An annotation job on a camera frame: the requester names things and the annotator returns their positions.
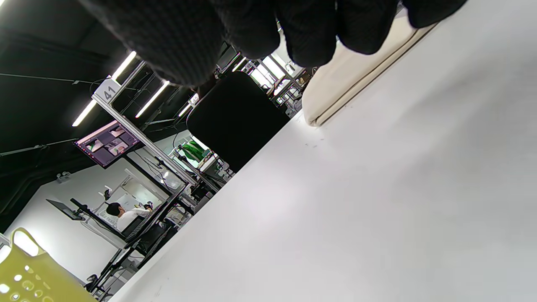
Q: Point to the person's right hand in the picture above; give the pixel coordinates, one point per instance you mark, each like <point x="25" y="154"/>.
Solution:
<point x="188" y="33"/>

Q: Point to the flower print canvas bag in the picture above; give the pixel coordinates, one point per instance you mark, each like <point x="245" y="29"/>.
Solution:
<point x="340" y="84"/>

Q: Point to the ceiling light strip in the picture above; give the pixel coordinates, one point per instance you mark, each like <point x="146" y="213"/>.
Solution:
<point x="153" y="98"/>
<point x="84" y="113"/>

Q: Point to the black office chair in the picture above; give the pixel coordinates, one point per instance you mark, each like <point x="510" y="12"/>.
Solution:
<point x="235" y="121"/>

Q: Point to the green cloth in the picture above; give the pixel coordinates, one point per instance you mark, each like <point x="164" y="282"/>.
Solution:
<point x="194" y="151"/>

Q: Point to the hanging computer monitor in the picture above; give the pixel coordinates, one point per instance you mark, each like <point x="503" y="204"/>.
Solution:
<point x="107" y="144"/>

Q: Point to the black tilted monitor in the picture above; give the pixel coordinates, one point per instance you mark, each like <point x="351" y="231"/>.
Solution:
<point x="65" y="209"/>

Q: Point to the yellow plastic basket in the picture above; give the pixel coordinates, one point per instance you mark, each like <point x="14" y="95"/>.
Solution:
<point x="37" y="281"/>

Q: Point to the aluminium frame post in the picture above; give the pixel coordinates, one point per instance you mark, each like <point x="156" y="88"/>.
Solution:
<point x="142" y="140"/>

